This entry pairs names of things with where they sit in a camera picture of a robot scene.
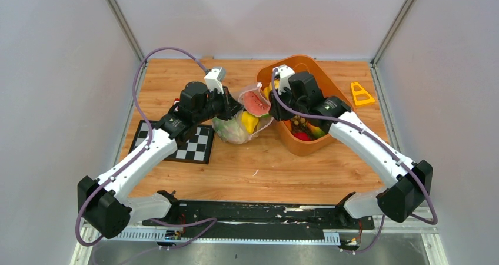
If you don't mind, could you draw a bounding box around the toy watermelon slice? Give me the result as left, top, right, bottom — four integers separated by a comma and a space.
241, 91, 270, 117

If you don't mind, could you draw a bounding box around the black white checkerboard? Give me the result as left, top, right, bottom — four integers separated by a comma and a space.
128, 120, 215, 164

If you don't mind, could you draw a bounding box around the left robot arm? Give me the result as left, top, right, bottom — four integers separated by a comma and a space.
75, 82, 244, 239

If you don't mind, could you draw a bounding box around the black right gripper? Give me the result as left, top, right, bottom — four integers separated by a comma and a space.
269, 84, 307, 122

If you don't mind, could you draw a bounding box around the orange plastic basket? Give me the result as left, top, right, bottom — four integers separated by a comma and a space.
255, 55, 355, 156

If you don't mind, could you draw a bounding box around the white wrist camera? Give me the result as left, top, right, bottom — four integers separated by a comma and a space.
204, 67, 226, 94
271, 65, 295, 95

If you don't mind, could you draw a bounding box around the yellow toy bell pepper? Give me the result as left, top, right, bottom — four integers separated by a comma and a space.
241, 111, 260, 134

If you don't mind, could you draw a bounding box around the red toy tomato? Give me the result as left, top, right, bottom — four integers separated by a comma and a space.
293, 132, 311, 141

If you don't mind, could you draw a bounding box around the yellow triangular toy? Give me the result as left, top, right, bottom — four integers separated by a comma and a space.
350, 82, 376, 107

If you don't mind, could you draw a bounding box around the clear zip top bag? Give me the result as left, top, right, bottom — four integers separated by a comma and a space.
212, 82, 274, 144

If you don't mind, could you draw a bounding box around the green toy lettuce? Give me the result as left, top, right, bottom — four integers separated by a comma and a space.
212, 115, 250, 144

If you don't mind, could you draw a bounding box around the toy mango green orange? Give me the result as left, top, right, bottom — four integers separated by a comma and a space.
307, 123, 326, 140

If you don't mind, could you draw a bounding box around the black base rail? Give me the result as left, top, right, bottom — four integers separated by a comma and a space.
162, 200, 375, 240

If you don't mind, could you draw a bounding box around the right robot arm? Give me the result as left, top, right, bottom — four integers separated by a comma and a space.
270, 66, 433, 228

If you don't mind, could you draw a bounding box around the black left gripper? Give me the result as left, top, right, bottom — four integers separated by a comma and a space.
195, 85, 245, 125

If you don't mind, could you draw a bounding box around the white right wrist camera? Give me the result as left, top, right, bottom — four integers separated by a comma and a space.
271, 65, 295, 95

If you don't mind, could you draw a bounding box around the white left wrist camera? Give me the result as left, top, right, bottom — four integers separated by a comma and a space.
204, 67, 226, 94

